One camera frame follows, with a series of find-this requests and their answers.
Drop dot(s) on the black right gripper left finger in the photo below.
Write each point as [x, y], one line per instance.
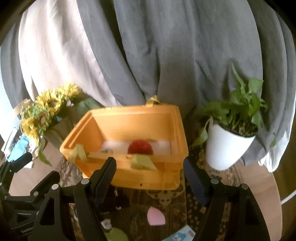
[88, 195]

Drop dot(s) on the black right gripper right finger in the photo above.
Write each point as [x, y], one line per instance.
[246, 221]

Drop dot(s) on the pink makeup sponge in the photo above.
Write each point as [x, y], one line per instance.
[155, 217]

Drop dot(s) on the black red plush mouse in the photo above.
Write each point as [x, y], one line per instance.
[140, 147]

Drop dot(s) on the light green soft sponge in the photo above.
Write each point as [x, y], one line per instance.
[115, 234]

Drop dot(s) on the patterned brown rug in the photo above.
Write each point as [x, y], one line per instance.
[179, 206]

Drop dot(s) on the blue white tissue pack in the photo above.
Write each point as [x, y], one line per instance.
[184, 234]

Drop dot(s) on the grey ribbed vase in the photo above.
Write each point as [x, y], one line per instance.
[58, 131]

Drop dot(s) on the blue cloth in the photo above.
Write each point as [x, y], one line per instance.
[19, 149]

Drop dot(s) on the white plant pot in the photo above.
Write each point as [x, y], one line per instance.
[223, 148]

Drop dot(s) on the orange plastic storage box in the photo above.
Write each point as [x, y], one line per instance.
[147, 141]

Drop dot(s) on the sunflower bouquet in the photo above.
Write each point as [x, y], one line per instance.
[50, 108]

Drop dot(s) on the green potted plant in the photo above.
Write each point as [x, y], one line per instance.
[241, 113]

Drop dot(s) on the grey curtain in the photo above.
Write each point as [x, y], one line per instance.
[124, 52]

